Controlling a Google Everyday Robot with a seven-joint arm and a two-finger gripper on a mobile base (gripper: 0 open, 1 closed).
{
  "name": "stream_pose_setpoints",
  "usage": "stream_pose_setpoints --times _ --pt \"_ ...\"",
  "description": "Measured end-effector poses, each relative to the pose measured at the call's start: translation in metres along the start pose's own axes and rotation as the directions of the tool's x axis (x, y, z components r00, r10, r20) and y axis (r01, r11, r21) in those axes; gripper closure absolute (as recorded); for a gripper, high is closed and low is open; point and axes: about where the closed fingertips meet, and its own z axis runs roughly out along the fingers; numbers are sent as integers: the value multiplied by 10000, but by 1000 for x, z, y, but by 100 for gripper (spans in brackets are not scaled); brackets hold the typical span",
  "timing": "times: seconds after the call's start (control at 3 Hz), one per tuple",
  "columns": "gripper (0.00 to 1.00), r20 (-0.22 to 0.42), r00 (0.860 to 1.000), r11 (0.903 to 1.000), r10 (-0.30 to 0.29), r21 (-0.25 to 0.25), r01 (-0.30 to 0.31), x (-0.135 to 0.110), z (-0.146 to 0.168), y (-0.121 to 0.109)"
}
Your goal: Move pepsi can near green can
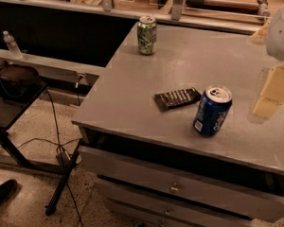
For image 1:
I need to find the black power cable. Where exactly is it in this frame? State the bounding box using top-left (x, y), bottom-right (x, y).
top-left (15, 87), bottom-right (85, 227)

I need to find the grey metal ledge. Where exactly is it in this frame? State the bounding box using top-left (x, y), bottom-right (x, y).
top-left (0, 49), bottom-right (104, 85)

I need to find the clear plastic water bottle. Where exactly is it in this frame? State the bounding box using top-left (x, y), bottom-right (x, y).
top-left (3, 30), bottom-right (23, 59)

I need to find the blue pepsi can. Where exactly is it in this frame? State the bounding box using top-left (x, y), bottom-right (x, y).
top-left (193, 85), bottom-right (232, 136)

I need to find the grey middle drawer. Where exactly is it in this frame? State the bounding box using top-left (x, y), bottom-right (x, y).
top-left (95, 178), bottom-right (254, 227)

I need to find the dark snack bar wrapper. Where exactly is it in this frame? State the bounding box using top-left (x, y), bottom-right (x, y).
top-left (153, 87), bottom-right (201, 112)

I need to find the green soda can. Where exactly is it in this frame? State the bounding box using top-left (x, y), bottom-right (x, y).
top-left (137, 16), bottom-right (157, 55)

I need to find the grey bottom drawer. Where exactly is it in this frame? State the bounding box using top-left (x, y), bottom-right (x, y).
top-left (105, 200), bottom-right (192, 227)

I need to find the black shoe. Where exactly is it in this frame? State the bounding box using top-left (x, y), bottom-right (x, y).
top-left (0, 179), bottom-right (18, 205)

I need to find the grey drawer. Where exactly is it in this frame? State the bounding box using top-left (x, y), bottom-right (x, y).
top-left (95, 178), bottom-right (254, 227)
top-left (105, 200), bottom-right (192, 227)
top-left (80, 147), bottom-right (284, 221)

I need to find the black side table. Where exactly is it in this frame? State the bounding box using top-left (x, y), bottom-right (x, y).
top-left (0, 82), bottom-right (82, 216)

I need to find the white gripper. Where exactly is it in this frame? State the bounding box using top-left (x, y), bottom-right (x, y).
top-left (248, 4), bottom-right (284, 120)

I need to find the grey top drawer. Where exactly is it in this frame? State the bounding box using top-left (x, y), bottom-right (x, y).
top-left (80, 147), bottom-right (284, 221)

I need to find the dark bag on table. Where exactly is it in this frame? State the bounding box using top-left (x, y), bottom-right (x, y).
top-left (0, 61), bottom-right (43, 100)

